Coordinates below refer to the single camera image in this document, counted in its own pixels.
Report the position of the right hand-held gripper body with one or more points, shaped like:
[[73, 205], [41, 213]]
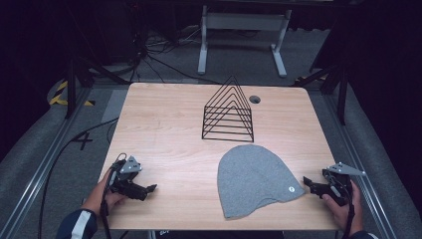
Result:
[[335, 184]]

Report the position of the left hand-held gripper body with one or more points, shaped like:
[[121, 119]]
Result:
[[127, 177]]

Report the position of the grey knit beanie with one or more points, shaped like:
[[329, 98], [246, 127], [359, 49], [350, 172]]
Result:
[[253, 179]]

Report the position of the person's right hand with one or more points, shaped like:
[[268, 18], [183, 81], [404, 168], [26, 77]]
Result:
[[345, 212]]

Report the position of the person's left hand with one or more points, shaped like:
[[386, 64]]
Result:
[[101, 195]]

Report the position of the black table grommet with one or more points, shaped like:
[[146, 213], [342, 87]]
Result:
[[254, 99]]

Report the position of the black tripod stand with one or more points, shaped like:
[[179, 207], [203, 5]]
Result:
[[83, 78], [331, 83]]

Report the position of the yellow black floor tape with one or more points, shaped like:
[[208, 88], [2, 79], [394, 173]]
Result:
[[64, 96]]

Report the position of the grey metal table frame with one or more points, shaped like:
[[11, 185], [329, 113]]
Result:
[[242, 36]]

